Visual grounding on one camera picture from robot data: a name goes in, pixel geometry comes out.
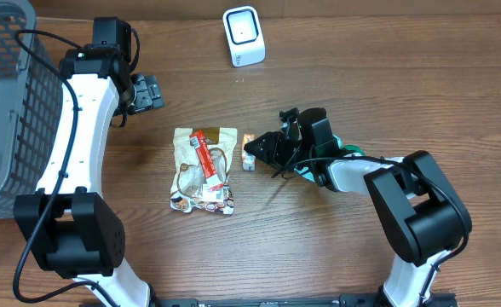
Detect orange small carton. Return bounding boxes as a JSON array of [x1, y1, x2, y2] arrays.
[[241, 134, 256, 171]]

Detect teal snack packet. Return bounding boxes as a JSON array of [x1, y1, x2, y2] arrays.
[[296, 136, 343, 187]]

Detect green lid jar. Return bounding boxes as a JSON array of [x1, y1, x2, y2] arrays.
[[343, 145, 366, 156]]

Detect red stick packet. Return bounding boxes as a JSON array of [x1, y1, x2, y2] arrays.
[[189, 130, 223, 191]]

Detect beige snack bag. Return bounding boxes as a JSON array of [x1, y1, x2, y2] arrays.
[[170, 127, 238, 216]]

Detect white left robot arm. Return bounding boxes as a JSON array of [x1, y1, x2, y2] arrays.
[[13, 17, 164, 306]]

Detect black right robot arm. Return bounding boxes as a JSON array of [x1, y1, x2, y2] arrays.
[[243, 107, 472, 306]]

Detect white barcode scanner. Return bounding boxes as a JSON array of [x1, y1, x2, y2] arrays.
[[222, 5, 266, 67]]

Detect grey plastic mesh basket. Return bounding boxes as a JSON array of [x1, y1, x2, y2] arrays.
[[0, 0, 62, 218]]

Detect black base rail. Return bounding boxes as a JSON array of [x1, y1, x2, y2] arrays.
[[147, 293, 458, 307]]

